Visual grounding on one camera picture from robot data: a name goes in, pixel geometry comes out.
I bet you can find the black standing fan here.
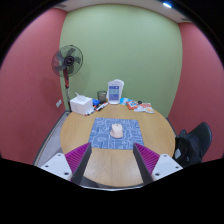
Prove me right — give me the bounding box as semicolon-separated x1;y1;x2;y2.
51;44;84;113

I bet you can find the white tissue box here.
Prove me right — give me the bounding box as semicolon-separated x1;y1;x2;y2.
69;92;94;116

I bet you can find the blue patterned mouse pad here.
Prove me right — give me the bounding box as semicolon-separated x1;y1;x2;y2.
89;117;145;151

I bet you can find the red marker pen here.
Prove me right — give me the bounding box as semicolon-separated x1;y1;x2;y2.
84;109;98;117

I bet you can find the orange and white snack packet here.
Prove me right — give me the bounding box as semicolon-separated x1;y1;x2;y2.
138;102;155;114

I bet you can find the pale pink computer mouse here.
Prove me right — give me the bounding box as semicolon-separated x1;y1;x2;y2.
109;123;124;139

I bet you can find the dark mesh pen cup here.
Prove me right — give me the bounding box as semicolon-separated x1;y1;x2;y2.
96;90;108;104

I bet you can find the black marker pen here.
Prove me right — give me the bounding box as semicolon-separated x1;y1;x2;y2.
94;101;109;112

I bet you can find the black backpack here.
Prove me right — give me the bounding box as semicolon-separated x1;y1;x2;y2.
173;129;203;168

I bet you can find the black office chair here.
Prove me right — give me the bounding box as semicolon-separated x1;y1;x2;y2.
184;121;213;161

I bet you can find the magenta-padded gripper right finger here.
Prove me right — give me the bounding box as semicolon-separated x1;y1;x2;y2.
133;142;184;185

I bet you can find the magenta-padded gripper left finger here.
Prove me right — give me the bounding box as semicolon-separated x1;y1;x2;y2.
39;142;93;185

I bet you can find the orange and blue snack packet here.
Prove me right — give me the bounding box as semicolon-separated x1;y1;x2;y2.
126;99;138;111

